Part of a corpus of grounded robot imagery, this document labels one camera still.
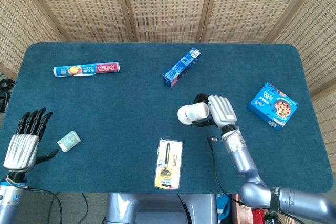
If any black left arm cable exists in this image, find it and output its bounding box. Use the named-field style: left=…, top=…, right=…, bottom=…
left=26, top=187, right=64, bottom=224

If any grey robot torso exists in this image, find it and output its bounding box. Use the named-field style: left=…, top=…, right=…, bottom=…
left=104, top=193, right=219, bottom=224

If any plastic food wrap roll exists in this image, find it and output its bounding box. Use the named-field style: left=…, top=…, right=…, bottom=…
left=53, top=61, right=121, bottom=78

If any orange cardboard box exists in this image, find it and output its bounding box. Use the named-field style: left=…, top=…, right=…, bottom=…
left=231, top=194, right=254, bottom=224

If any blue felt table mat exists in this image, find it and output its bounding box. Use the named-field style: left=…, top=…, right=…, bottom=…
left=0, top=42, right=334, bottom=195

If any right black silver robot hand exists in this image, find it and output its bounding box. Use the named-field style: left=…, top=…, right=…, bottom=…
left=191, top=93, right=238, bottom=130

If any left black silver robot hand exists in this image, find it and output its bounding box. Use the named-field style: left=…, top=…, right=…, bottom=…
left=3, top=107, right=59, bottom=174

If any stack of white paper cups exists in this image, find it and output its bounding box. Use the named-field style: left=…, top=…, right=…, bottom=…
left=177, top=102, right=211, bottom=126

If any small green white box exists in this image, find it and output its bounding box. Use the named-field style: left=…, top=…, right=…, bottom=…
left=57, top=131, right=81, bottom=153

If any yellow razor blister pack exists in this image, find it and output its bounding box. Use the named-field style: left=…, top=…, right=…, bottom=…
left=153, top=138, right=184, bottom=190

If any blue cookie box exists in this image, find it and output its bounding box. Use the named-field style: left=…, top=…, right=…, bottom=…
left=246, top=82, right=299, bottom=131

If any blue plastic object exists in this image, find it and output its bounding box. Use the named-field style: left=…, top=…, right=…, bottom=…
left=217, top=194, right=232, bottom=221

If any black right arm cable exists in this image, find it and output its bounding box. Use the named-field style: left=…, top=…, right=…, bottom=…
left=207, top=136, right=245, bottom=206

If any black cable bundle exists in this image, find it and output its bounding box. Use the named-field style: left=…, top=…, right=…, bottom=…
left=0, top=78, right=15, bottom=112

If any long blue toothpaste box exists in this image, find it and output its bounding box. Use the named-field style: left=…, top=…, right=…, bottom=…
left=163, top=47, right=202, bottom=88

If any woven rattan screen panel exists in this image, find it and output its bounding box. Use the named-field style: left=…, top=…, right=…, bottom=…
left=201, top=0, right=320, bottom=44
left=0, top=0, right=66, bottom=80
left=311, top=84, right=336, bottom=180
left=119, top=0, right=218, bottom=43
left=19, top=0, right=137, bottom=43
left=270, top=0, right=336, bottom=96

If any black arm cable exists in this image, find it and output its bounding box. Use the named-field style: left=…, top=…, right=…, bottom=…
left=26, top=187, right=64, bottom=224
left=207, top=136, right=245, bottom=206

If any thin blue floor cable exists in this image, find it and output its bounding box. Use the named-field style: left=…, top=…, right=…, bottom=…
left=81, top=193, right=91, bottom=211

